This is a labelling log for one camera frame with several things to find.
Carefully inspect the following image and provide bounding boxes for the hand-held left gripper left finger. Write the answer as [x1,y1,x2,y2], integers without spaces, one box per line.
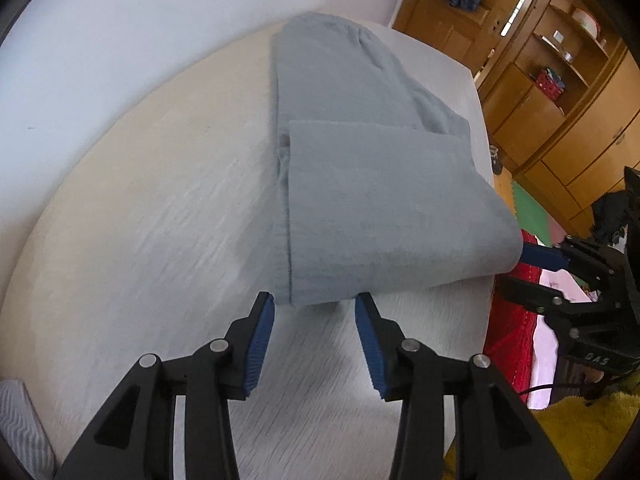
[52,292,276,480]

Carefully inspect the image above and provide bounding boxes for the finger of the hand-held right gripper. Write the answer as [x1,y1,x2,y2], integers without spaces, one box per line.
[520,239,577,273]
[500,276,569,317]

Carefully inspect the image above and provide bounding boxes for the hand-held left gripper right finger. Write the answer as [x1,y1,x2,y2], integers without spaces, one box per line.
[354,292,573,480]

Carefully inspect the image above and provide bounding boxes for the grey pants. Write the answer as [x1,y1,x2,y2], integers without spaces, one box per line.
[270,11,523,307]

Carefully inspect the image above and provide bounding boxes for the red blanket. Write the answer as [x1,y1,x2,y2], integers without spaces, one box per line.
[482,227,566,406]

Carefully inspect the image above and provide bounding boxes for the pink cloth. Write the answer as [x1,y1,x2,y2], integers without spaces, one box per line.
[527,270,601,409]

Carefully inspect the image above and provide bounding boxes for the dark cloth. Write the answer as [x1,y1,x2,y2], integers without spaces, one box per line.
[590,165,640,247]

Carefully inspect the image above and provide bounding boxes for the yellow fleece cloth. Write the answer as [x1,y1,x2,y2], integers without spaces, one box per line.
[445,389,637,480]

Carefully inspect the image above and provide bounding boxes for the wooden cabinet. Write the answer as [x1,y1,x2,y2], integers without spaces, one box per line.
[392,0,640,241]

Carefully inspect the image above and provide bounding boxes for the red basket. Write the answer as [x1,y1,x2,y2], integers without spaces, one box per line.
[536,66,566,102]

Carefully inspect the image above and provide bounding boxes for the white bowl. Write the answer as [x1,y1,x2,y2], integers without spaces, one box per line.
[571,7,602,39]

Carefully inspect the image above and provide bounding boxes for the grey striped cloth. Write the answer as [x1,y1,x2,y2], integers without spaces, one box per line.
[0,379,56,480]

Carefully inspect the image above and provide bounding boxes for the black cable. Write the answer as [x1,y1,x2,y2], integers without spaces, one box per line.
[515,380,603,403]

